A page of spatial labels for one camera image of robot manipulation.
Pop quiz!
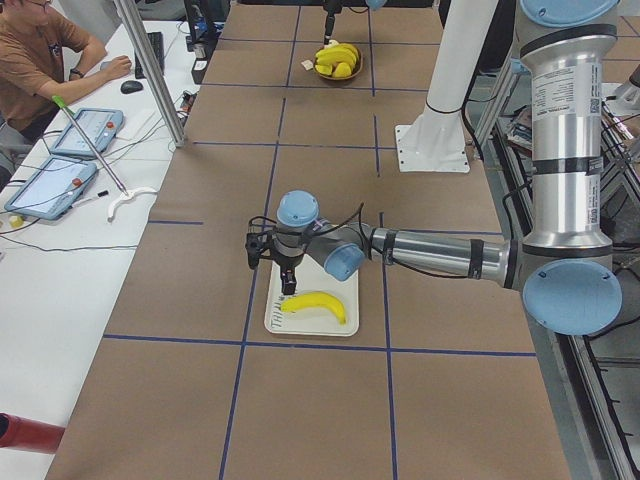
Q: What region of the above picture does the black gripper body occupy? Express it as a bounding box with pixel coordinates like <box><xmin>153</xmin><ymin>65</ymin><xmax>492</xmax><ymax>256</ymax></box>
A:
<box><xmin>323</xmin><ymin>0</ymin><xmax>341</xmax><ymax>15</ymax></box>
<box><xmin>272</xmin><ymin>246</ymin><xmax>303</xmax><ymax>283</ymax></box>

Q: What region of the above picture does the yellow banana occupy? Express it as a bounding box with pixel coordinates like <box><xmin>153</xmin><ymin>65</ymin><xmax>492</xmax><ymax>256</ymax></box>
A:
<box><xmin>315</xmin><ymin>43</ymin><xmax>360</xmax><ymax>67</ymax></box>
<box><xmin>280</xmin><ymin>291</ymin><xmax>347</xmax><ymax>325</ymax></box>

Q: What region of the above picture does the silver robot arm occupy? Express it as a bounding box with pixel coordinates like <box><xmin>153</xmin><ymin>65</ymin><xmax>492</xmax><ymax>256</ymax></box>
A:
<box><xmin>247</xmin><ymin>1</ymin><xmax>623</xmax><ymax>335</ymax></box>
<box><xmin>323</xmin><ymin>0</ymin><xmax>387</xmax><ymax>46</ymax></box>

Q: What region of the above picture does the brown wicker basket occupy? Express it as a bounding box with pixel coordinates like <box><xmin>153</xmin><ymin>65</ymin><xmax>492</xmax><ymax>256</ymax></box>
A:
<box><xmin>314</xmin><ymin>43</ymin><xmax>362</xmax><ymax>81</ymax></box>

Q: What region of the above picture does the white rectangular plastic tray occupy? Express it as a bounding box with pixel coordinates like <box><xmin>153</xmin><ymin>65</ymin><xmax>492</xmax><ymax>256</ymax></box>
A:
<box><xmin>264</xmin><ymin>235</ymin><xmax>365</xmax><ymax>337</ymax></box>

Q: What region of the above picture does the yellow star fruit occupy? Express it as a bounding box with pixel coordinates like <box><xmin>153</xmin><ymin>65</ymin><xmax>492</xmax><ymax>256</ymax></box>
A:
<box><xmin>331</xmin><ymin>62</ymin><xmax>358</xmax><ymax>80</ymax></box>

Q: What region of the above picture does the black keyboard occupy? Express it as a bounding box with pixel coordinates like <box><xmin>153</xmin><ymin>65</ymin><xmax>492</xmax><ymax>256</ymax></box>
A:
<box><xmin>133</xmin><ymin>31</ymin><xmax>166</xmax><ymax>81</ymax></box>

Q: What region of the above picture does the white curved plastic hook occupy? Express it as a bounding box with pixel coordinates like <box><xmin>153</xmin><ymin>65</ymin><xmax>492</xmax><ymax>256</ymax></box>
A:
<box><xmin>107</xmin><ymin>187</ymin><xmax>158</xmax><ymax>223</ymax></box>

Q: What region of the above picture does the black computer mouse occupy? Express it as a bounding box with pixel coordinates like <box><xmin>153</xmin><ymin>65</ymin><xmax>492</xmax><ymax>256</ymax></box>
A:
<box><xmin>120</xmin><ymin>80</ymin><xmax>144</xmax><ymax>95</ymax></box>

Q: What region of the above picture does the stack of magazines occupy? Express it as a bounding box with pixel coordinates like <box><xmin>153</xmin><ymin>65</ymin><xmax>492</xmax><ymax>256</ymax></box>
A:
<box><xmin>506</xmin><ymin>105</ymin><xmax>533</xmax><ymax>151</ymax></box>

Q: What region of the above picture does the upper blue teach pendant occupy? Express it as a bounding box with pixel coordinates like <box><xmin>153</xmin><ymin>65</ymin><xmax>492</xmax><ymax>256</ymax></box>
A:
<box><xmin>49</xmin><ymin>108</ymin><xmax>124</xmax><ymax>158</ymax></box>

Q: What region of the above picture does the blue teach pendant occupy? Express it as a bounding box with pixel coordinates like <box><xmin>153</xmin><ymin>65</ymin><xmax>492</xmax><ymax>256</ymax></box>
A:
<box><xmin>4</xmin><ymin>155</ymin><xmax>98</xmax><ymax>220</ymax></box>
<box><xmin>49</xmin><ymin>108</ymin><xmax>124</xmax><ymax>158</ymax></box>

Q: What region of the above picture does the lower blue teach pendant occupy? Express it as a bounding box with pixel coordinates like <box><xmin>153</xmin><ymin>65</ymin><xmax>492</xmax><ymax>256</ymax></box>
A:
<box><xmin>4</xmin><ymin>155</ymin><xmax>98</xmax><ymax>220</ymax></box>

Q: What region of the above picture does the person in brown shirt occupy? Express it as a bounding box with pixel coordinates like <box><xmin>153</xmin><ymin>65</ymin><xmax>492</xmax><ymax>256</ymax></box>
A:
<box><xmin>1</xmin><ymin>1</ymin><xmax>132</xmax><ymax>142</ymax></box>

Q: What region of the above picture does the red cylinder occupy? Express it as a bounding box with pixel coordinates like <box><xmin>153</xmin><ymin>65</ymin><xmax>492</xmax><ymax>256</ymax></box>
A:
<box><xmin>1</xmin><ymin>413</ymin><xmax>65</xmax><ymax>454</ymax></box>

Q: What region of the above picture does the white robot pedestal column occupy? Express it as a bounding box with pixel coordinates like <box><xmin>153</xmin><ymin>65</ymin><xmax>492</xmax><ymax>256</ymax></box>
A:
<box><xmin>395</xmin><ymin>0</ymin><xmax>498</xmax><ymax>173</ymax></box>

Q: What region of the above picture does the aluminium frame post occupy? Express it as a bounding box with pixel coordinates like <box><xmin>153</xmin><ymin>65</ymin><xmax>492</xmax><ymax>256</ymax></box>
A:
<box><xmin>113</xmin><ymin>0</ymin><xmax>185</xmax><ymax>148</ymax></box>

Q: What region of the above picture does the metal rod green handle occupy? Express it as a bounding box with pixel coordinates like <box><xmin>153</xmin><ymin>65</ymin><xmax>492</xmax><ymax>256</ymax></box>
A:
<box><xmin>52</xmin><ymin>95</ymin><xmax>128</xmax><ymax>195</ymax></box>

